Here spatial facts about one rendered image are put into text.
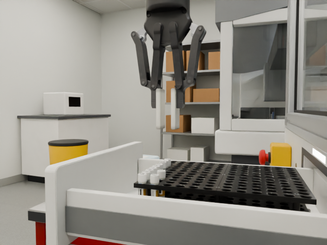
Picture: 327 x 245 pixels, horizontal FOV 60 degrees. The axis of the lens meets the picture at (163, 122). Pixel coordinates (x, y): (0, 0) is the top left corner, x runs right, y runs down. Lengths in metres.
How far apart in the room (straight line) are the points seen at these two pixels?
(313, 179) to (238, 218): 0.27
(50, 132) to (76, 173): 3.49
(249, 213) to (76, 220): 0.22
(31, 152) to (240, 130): 3.33
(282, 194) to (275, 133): 0.88
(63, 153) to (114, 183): 2.50
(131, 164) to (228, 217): 0.29
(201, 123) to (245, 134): 3.07
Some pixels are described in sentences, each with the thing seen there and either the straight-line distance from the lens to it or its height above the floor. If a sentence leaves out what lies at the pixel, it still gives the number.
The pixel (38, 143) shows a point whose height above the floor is 0.54.
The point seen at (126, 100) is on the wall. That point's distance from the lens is 5.36.
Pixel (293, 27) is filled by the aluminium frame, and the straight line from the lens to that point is 0.86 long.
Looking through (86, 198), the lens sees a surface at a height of 0.89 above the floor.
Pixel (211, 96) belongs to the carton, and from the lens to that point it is 4.32.
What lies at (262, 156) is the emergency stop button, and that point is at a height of 0.88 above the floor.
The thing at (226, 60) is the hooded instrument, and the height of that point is 1.20.
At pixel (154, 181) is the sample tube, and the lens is 0.38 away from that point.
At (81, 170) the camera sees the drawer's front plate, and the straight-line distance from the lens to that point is 0.43.
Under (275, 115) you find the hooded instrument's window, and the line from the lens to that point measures 1.26.
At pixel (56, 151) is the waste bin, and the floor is 0.56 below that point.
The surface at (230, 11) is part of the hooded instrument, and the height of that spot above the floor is 1.41.
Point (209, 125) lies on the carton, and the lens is 4.27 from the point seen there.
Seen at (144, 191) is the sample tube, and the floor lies 0.89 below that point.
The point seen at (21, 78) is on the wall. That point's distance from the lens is 4.35.
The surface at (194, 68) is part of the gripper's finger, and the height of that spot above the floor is 1.07.
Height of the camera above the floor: 1.00
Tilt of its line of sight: 3 degrees down
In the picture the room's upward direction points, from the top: straight up
